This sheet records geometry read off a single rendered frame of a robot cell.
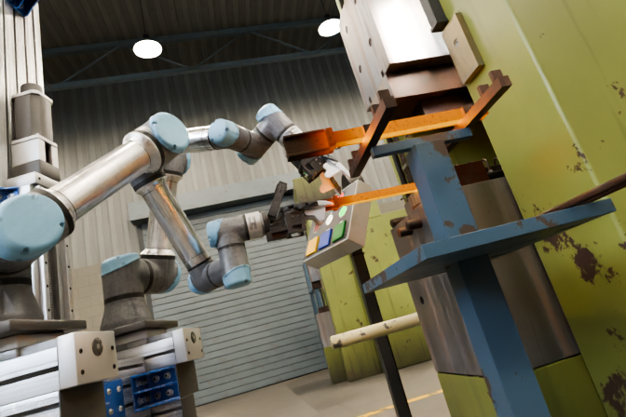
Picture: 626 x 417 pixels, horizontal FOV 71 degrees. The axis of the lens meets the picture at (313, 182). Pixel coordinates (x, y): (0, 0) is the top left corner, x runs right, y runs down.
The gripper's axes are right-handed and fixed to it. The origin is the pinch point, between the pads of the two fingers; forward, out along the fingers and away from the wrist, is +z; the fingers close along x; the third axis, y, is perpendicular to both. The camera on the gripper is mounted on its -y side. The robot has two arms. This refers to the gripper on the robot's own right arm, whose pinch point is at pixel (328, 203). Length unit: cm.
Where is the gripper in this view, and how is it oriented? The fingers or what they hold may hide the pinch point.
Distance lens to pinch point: 129.8
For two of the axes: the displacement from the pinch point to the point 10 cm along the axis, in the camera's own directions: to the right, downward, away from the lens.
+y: 2.4, 9.1, -3.2
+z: 9.6, -1.9, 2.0
